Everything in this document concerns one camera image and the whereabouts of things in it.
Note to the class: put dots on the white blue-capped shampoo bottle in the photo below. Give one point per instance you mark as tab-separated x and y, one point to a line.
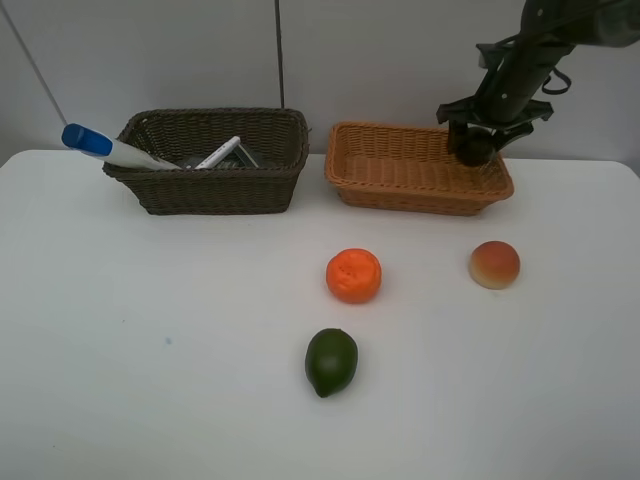
95	144

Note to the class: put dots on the black felt board eraser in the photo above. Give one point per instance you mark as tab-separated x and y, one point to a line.
241	157

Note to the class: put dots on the orange tangerine fruit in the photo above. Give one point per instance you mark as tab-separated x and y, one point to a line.
354	276

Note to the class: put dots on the white pink-tipped marker pen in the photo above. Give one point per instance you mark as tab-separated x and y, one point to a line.
219	154

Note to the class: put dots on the dark green round fruit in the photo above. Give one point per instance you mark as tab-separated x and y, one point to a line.
476	147

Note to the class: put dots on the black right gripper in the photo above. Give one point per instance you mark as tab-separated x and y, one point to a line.
462	112

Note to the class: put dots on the light orange wicker basket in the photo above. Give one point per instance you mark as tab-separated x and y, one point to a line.
408	169

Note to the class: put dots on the green lime fruit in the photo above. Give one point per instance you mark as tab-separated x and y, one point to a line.
331	361

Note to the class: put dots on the dark brown wicker basket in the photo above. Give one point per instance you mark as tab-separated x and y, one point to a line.
278	136

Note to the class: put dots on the red yellow peach fruit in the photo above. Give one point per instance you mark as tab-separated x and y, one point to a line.
494	265

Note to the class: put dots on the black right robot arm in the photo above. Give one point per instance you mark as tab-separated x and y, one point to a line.
502	110

